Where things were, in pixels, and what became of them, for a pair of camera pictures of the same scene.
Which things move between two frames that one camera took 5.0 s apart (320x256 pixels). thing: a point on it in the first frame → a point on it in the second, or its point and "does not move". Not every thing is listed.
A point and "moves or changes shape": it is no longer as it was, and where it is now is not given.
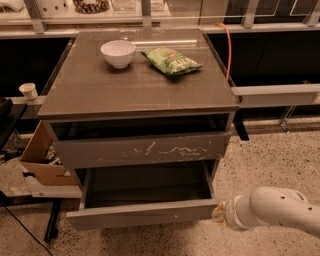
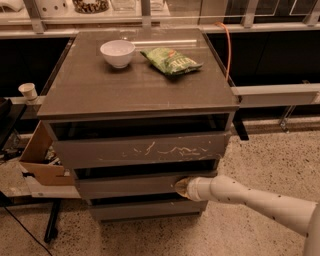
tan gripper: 230,212 → 193,189
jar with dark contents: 90,7 does not move
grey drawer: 143,194 moves or changes shape
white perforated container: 56,8 does not move
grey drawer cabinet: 147,146 does not move
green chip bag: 170,60 does not move
